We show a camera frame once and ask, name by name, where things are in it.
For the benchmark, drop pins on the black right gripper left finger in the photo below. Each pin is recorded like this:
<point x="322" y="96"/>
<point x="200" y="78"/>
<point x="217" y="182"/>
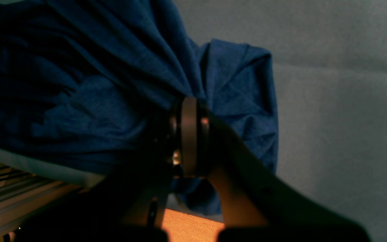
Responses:
<point x="127" y="206"/>

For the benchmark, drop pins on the dark blue t-shirt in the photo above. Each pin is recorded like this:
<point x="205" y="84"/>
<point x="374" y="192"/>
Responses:
<point x="84" y="82"/>

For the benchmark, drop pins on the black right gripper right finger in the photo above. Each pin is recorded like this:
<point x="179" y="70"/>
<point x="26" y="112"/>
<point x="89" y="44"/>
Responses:
<point x="256" y="205"/>

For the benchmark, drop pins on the aluminium table frame rail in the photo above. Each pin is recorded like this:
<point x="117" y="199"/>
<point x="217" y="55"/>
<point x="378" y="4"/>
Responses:
<point x="26" y="188"/>

